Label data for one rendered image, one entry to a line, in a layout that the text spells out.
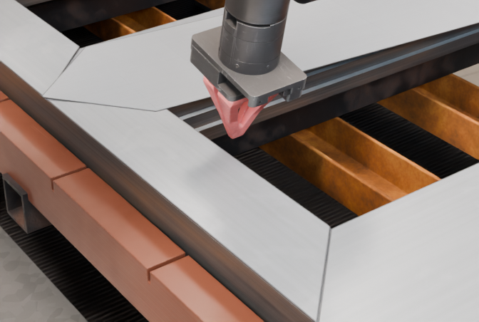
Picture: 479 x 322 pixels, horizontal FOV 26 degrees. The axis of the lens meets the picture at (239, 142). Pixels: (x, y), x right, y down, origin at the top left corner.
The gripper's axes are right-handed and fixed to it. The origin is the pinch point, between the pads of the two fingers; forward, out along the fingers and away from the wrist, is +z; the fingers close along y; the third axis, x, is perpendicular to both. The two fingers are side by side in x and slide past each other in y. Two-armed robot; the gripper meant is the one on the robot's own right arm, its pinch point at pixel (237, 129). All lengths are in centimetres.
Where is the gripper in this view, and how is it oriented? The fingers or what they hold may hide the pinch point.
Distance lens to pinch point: 102.3
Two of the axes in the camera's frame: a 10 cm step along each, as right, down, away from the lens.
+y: -5.8, -6.0, 5.6
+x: -8.1, 3.2, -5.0
